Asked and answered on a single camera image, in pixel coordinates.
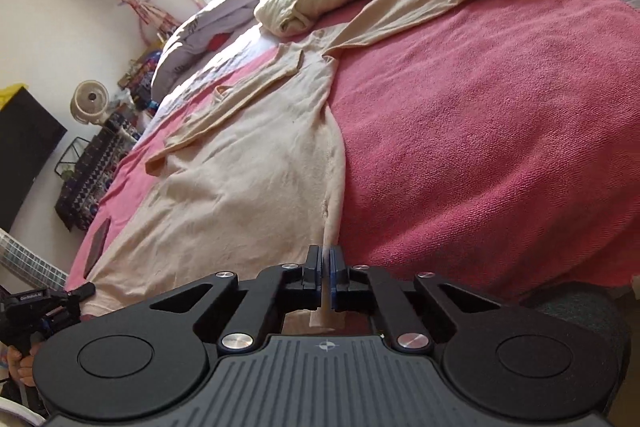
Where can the white checked cloth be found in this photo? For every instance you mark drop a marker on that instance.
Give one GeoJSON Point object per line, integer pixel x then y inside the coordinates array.
{"type": "Point", "coordinates": [25, 257]}

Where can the person's left hand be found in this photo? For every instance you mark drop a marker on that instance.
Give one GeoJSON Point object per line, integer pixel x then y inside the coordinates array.
{"type": "Point", "coordinates": [22, 367]}

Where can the dark patterned cloth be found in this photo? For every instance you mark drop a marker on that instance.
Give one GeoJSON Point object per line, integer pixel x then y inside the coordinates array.
{"type": "Point", "coordinates": [90, 177]}

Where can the red cloth item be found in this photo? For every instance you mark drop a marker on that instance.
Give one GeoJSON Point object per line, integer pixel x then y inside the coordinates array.
{"type": "Point", "coordinates": [218, 43]}

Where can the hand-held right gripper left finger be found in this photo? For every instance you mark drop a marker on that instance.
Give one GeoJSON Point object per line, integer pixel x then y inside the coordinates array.
{"type": "Point", "coordinates": [316, 276]}

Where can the white desk fan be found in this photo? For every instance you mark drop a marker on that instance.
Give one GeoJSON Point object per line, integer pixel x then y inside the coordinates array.
{"type": "Point", "coordinates": [90, 99]}

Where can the grey leaf print duvet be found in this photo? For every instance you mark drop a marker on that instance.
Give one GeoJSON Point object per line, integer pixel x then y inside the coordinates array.
{"type": "Point", "coordinates": [200, 37]}

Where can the black screen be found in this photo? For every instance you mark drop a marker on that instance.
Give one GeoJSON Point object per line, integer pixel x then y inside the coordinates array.
{"type": "Point", "coordinates": [25, 147]}

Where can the pink blanket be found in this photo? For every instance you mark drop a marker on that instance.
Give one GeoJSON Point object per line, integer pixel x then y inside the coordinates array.
{"type": "Point", "coordinates": [475, 132]}

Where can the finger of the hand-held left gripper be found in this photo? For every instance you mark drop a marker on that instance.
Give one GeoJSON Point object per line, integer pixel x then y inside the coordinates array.
{"type": "Point", "coordinates": [85, 292]}

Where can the dark phone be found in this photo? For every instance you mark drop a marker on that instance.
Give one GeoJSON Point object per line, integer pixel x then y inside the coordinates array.
{"type": "Point", "coordinates": [97, 247]}

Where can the yellow bag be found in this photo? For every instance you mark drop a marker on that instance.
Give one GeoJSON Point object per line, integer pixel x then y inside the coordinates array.
{"type": "Point", "coordinates": [10, 96]}

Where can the cream shirt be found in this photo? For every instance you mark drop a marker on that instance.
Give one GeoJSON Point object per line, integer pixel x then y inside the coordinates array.
{"type": "Point", "coordinates": [240, 187]}

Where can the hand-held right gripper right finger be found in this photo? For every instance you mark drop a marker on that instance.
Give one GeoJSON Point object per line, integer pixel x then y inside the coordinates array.
{"type": "Point", "coordinates": [334, 278]}

